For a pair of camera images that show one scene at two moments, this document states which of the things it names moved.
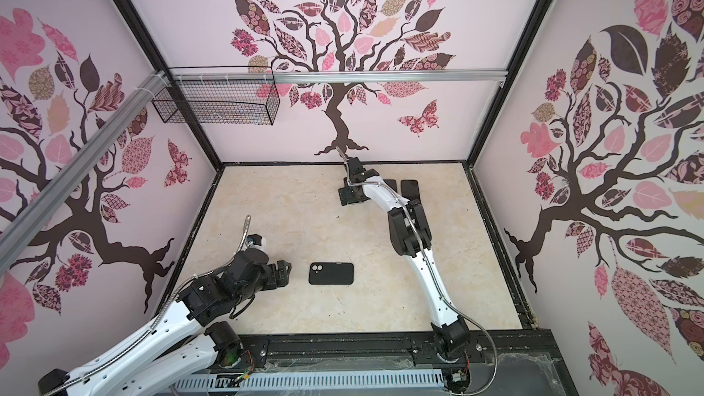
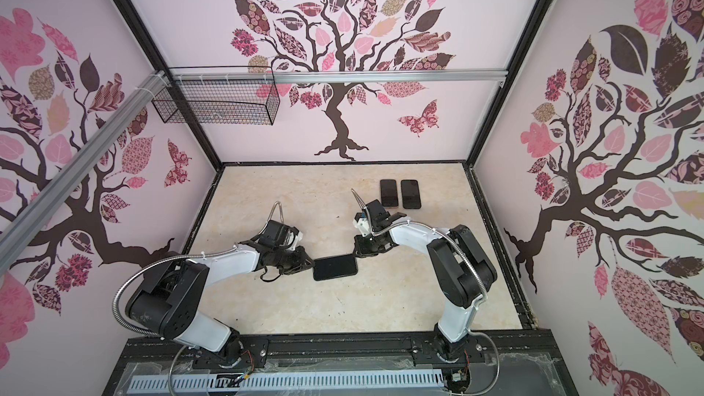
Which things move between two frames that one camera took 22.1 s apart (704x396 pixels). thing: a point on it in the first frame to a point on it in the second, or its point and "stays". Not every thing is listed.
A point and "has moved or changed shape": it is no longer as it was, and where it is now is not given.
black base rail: x=507 y=362 stays
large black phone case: x=410 y=190 stays
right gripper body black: x=348 y=193 to x=369 y=245
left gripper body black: x=275 y=283 to x=291 y=261
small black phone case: x=331 y=273 has moved or changed shape
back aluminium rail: x=335 y=76 stays
